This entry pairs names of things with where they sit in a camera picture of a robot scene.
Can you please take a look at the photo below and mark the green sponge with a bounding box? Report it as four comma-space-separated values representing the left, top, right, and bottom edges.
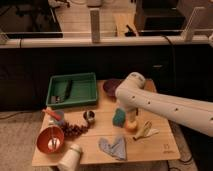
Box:
112, 108, 126, 127

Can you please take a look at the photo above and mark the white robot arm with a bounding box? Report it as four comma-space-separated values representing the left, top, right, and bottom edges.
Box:
115, 72, 213, 137

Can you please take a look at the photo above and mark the green plastic tray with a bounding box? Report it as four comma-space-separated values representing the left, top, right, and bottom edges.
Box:
46, 72, 98, 109

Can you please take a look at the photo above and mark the black marker in tray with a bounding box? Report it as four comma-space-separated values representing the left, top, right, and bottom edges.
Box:
65, 80, 72, 99

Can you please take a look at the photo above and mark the orange fruit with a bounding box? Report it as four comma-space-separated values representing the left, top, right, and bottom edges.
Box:
125, 121, 138, 132

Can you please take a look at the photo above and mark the banana peel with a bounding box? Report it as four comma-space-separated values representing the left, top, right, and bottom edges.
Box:
133, 121, 159, 141

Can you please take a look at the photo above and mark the purple bowl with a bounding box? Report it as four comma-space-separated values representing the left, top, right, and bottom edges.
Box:
103, 79, 122, 97

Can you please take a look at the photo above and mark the blue grey cloth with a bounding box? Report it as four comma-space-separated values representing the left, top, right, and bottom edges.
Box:
98, 135, 127, 161

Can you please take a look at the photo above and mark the small metal cup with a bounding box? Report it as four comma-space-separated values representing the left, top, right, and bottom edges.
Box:
83, 111, 95, 124

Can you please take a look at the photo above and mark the bunch of dark grapes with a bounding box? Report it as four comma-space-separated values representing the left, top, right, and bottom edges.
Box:
60, 122, 90, 138

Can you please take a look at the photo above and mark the blue mug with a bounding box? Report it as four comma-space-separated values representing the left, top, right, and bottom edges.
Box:
53, 110, 64, 125

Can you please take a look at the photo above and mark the white cup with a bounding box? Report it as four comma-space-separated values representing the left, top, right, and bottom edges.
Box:
58, 144, 82, 171

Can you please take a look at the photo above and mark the small metal clip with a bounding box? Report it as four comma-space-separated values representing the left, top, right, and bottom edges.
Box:
51, 96, 65, 104

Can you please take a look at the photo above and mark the black stapler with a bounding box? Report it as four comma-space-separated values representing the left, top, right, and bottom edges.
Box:
124, 25, 136, 37

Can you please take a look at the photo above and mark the white spoon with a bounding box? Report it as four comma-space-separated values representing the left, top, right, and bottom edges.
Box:
48, 127, 60, 150

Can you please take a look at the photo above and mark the red bowl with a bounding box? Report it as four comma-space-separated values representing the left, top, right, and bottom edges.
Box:
36, 126, 64, 154

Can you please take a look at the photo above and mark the black box on desk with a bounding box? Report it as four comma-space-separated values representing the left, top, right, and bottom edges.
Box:
134, 0, 185, 31

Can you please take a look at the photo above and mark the red handled tool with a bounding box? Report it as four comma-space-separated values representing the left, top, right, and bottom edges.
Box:
42, 109, 62, 121

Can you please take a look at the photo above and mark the grey divider post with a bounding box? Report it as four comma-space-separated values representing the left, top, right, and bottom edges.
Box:
90, 8, 100, 43

